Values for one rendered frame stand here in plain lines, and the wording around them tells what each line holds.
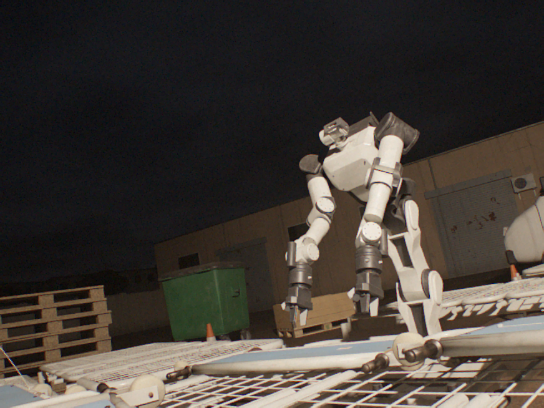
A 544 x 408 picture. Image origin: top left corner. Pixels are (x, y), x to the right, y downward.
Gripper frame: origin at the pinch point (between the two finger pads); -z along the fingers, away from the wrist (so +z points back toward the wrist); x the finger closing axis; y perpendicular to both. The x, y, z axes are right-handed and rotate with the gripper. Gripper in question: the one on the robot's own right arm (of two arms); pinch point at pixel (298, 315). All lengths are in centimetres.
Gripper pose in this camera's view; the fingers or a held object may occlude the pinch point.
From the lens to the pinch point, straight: 158.7
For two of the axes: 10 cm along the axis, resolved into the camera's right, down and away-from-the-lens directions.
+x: -6.6, -3.8, -6.5
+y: 7.5, -2.6, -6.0
